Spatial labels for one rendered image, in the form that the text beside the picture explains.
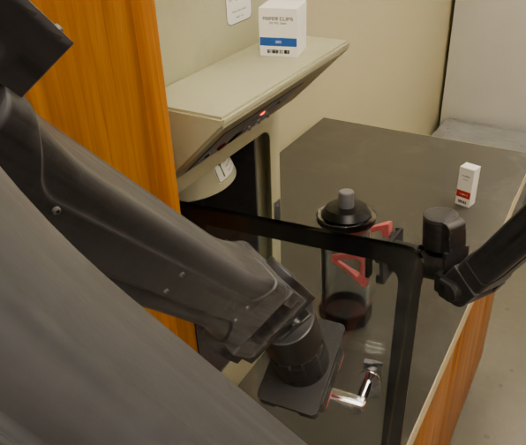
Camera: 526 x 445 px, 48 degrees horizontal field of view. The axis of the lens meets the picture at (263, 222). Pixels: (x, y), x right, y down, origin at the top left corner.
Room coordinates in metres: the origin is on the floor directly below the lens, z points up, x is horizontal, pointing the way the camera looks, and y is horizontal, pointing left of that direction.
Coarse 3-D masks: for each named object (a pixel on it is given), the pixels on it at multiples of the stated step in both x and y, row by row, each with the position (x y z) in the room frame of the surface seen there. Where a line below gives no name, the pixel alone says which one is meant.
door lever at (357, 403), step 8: (360, 376) 0.50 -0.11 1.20; (368, 376) 0.50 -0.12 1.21; (376, 376) 0.50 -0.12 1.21; (368, 384) 0.49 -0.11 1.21; (376, 384) 0.50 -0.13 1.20; (336, 392) 0.48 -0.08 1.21; (344, 392) 0.48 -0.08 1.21; (360, 392) 0.48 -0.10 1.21; (368, 392) 0.48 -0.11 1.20; (336, 400) 0.47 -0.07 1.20; (344, 400) 0.47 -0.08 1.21; (352, 400) 0.46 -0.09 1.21; (360, 400) 0.46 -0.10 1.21; (344, 408) 0.46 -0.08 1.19; (352, 408) 0.46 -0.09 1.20; (360, 408) 0.45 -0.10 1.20
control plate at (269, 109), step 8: (296, 88) 0.75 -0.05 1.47; (288, 96) 0.76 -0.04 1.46; (272, 104) 0.70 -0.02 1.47; (280, 104) 0.78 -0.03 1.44; (248, 120) 0.65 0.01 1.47; (256, 120) 0.72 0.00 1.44; (232, 128) 0.61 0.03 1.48; (240, 128) 0.66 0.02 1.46; (224, 136) 0.61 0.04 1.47; (232, 136) 0.67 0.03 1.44; (216, 144) 0.62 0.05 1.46; (208, 152) 0.63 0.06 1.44; (200, 160) 0.63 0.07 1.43
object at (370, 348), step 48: (288, 240) 0.55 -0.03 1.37; (336, 240) 0.52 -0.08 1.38; (336, 288) 0.52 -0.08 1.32; (384, 288) 0.50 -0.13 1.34; (384, 336) 0.50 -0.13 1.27; (240, 384) 0.58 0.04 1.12; (336, 384) 0.52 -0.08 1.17; (384, 384) 0.50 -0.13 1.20; (336, 432) 0.52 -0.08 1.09; (384, 432) 0.49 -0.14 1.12
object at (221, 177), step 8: (216, 168) 0.78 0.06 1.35; (224, 168) 0.79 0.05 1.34; (232, 168) 0.81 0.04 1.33; (208, 176) 0.76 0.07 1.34; (216, 176) 0.77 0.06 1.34; (224, 176) 0.78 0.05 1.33; (232, 176) 0.80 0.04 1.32; (192, 184) 0.75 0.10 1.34; (200, 184) 0.75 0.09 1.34; (208, 184) 0.76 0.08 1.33; (216, 184) 0.77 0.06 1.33; (224, 184) 0.78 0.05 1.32; (184, 192) 0.74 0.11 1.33; (192, 192) 0.74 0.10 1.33; (200, 192) 0.75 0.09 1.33; (208, 192) 0.75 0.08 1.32; (216, 192) 0.76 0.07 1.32; (184, 200) 0.74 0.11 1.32; (192, 200) 0.74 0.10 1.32
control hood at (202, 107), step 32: (224, 64) 0.74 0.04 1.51; (256, 64) 0.73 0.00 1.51; (288, 64) 0.73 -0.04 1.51; (320, 64) 0.75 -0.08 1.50; (192, 96) 0.62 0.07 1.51; (224, 96) 0.62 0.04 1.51; (256, 96) 0.62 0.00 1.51; (192, 128) 0.58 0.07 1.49; (224, 128) 0.57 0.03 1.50; (192, 160) 0.59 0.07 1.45
